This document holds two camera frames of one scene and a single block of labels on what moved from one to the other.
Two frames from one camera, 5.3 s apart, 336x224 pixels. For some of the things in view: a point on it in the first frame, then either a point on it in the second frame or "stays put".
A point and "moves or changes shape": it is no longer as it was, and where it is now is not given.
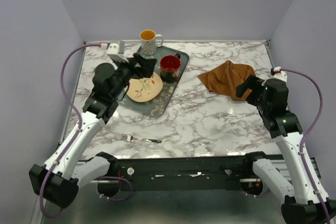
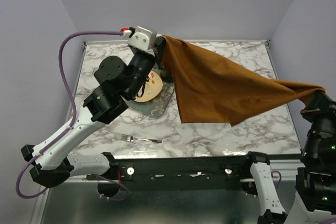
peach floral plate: (142, 90) stays put
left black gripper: (146, 66) → (159, 47)
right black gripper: (254, 83) → (320, 103)
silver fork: (130, 138) stays put
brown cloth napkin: (224, 79) moves or changes shape
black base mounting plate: (185, 173) stays put
